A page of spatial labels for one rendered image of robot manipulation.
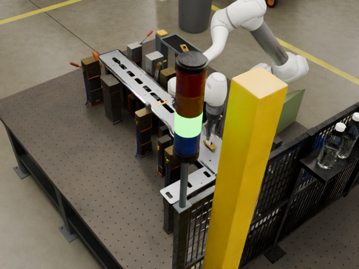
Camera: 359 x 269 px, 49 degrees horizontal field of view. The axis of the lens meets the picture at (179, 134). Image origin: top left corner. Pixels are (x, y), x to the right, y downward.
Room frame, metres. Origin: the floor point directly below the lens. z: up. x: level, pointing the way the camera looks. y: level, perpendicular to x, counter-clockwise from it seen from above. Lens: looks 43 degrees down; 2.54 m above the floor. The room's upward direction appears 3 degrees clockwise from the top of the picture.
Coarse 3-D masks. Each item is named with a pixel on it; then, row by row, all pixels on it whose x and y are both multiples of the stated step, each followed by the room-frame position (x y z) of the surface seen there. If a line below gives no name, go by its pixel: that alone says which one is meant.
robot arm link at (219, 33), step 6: (216, 30) 2.00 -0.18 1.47; (222, 30) 2.00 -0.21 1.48; (228, 30) 2.03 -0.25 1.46; (216, 36) 1.96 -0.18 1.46; (222, 36) 1.96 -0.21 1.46; (216, 42) 1.91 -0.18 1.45; (222, 42) 1.92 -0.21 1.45; (210, 48) 1.86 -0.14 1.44; (216, 48) 1.86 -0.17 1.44; (222, 48) 1.89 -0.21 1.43; (204, 54) 1.80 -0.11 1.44; (210, 54) 1.81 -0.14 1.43; (216, 54) 1.84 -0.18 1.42; (210, 60) 1.81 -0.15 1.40; (174, 78) 1.59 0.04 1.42; (168, 84) 1.57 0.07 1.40; (174, 84) 1.56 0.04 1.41; (168, 90) 1.56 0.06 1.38; (174, 90) 1.54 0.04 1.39; (174, 96) 1.54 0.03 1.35
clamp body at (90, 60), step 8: (88, 64) 2.23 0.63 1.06; (96, 64) 2.27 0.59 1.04; (88, 72) 2.23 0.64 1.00; (96, 72) 2.26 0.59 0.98; (88, 80) 2.23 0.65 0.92; (96, 80) 2.26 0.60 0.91; (88, 88) 2.25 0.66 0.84; (96, 88) 2.26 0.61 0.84; (88, 96) 2.23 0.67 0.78; (96, 96) 2.25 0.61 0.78; (88, 104) 2.23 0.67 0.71; (96, 104) 2.24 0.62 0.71
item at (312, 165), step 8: (312, 136) 1.09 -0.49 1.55; (304, 152) 1.09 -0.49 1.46; (312, 152) 1.12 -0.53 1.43; (352, 152) 1.13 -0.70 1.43; (304, 160) 1.08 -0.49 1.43; (312, 160) 1.08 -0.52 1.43; (336, 160) 1.08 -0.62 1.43; (344, 160) 1.09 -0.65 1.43; (352, 160) 1.09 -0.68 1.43; (304, 168) 1.08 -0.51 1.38; (312, 168) 1.04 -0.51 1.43; (320, 168) 1.04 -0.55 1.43; (336, 168) 1.04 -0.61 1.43; (344, 168) 1.04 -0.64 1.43; (320, 176) 1.00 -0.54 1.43; (328, 176) 1.00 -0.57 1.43
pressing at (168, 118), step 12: (108, 60) 2.38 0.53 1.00; (120, 60) 2.38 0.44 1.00; (120, 72) 2.24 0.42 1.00; (132, 72) 2.25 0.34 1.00; (144, 72) 2.25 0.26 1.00; (132, 84) 2.11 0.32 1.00; (144, 84) 2.11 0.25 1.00; (156, 84) 2.12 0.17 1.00; (144, 96) 1.99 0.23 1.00; (168, 96) 2.00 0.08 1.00; (156, 108) 1.87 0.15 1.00; (168, 120) 1.77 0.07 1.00; (216, 132) 1.68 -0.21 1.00; (204, 144) 1.58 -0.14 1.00; (216, 144) 1.58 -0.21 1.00; (204, 156) 1.48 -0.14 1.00; (216, 156) 1.49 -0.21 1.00; (216, 168) 1.40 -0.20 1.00
